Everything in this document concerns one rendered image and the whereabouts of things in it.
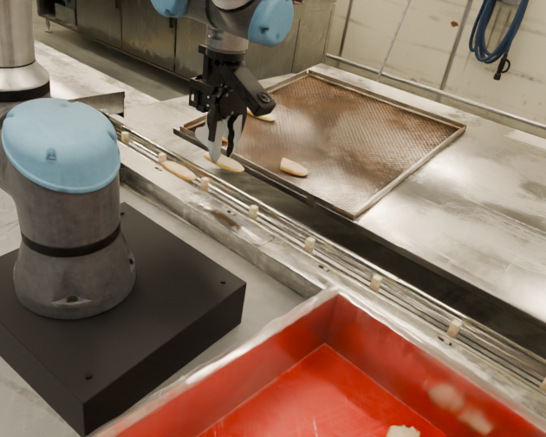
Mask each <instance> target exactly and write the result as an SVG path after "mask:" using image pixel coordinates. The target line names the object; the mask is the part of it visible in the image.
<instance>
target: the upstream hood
mask: <svg viewBox="0 0 546 437"><path fill-rule="evenodd" d="M35 57H36V60H37V62H39V63H40V64H41V65H42V66H43V67H44V68H45V69H47V71H48V72H49V77H50V95H51V98H59V99H67V100H68V102H76V101H78V102H81V103H84V104H86V105H89V106H90V107H92V108H95V109H96V110H101V109H108V115H110V114H117V115H119V116H121V117H122V118H124V99H125V91H123V90H121V89H119V88H117V87H115V86H113V85H111V84H109V83H107V82H104V81H103V80H101V79H99V78H97V77H95V76H93V75H91V74H89V73H87V72H85V71H83V70H81V69H79V68H77V67H75V66H73V65H71V64H69V63H67V62H65V61H63V60H61V59H59V58H57V57H55V56H54V55H51V54H50V53H48V52H46V51H44V50H42V49H39V48H37V47H36V46H35Z"/></svg>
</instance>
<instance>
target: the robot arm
mask: <svg viewBox="0 0 546 437"><path fill-rule="evenodd" d="M151 2H152V4H153V7H154V8H155V9H156V10H157V11H158V12H159V13H160V14H161V15H162V16H167V17H175V18H181V17H189V18H191V19H194V20H196V21H199V22H201V23H205V24H206V38H205V43H206V46H205V45H202V44H200V45H199V46H198V52H199V53H201V54H203V55H204V62H203V74H202V75H197V76H196V77H194V78H190V90H189V106H191V107H194V108H196V110H198V111H199V112H202V113H206V112H208V114H207V118H206V121H205V126H204V127H198V128H197V129H196V132H195V135H196V137H197V139H198V140H200V141H201V142H202V143H203V144H204V145H205V146H207V147H208V150H209V155H210V158H211V162H213V163H216V162H217V160H218V159H219V157H220V156H221V146H222V137H224V138H226V139H227V140H228V146H227V150H226V157H228V158H230V157H231V156H232V154H233V152H234V151H235V148H236V146H237V144H238V142H239V139H240V136H241V133H242V132H243V130H244V124H245V121H246V117H247V108H248V109H249V110H250V111H251V112H252V113H253V114H254V116H256V117H258V116H263V115H266V114H270V113H271V111H272V110H273V109H274V107H275V106H276V102H275V101H274V100H273V99H272V98H271V96H270V95H269V94H268V93H267V91H266V90H265V89H264V88H263V86H262V85H261V84H260V83H259V82H258V80H257V79H256V78H255V77H254V75H253V74H252V73H251V72H250V71H249V70H248V69H247V68H246V67H245V65H244V64H243V63H242V61H243V60H244V59H245V50H246V49H247V48H248V41H249V42H251V43H258V44H261V45H264V46H267V47H274V46H276V45H277V44H279V43H280V42H282V41H283V39H284V38H285V36H286V35H287V34H288V33H289V30H290V28H291V25H292V22H293V16H294V7H293V3H292V1H291V0H151ZM199 79H202V80H199ZM192 87H194V98H193V100H192ZM222 119H224V120H223V121H222ZM119 169H120V149H119V147H118V143H117V135H116V132H115V130H114V126H113V125H112V123H111V122H110V120H109V119H108V118H107V117H106V116H105V115H104V114H102V113H101V112H100V111H98V110H96V109H95V108H92V107H90V106H89V105H86V104H84V103H81V102H78V101H76V102H68V100H67V99H59V98H51V95H50V77H49V72H48V71H47V69H45V68H44V67H43V66H42V65H41V64H40V63H39V62H37V60H36V57H35V43H34V29H33V15H32V0H0V188H1V189H2V190H4V191H5V192H6V193H8V194H9V195H10V196H11V198H13V200H14V202H15V204H16V212H17V217H18V222H19V226H20V231H21V236H22V240H21V244H20V248H19V252H18V256H17V261H16V263H15V267H14V270H13V281H14V285H15V290H16V295H17V298H18V299H19V301H20V302H21V304H22V305H23V306H24V307H26V308H27V309H28V310H30V311H32V312H34V313H36V314H37V315H40V316H45V317H48V318H53V319H61V320H73V319H81V318H86V317H90V316H95V315H98V314H100V313H103V312H105V311H107V310H110V309H112V308H113V307H114V306H116V305H117V304H119V303H120V302H121V301H123V300H124V299H125V298H126V297H127V295H128V294H129V293H130V291H131V290H132V288H133V286H134V283H135V278H136V271H135V260H134V256H133V253H132V251H131V249H130V247H129V245H128V243H127V240H126V238H125V236H124V234H123V232H122V230H121V227H120V175H119Z"/></svg>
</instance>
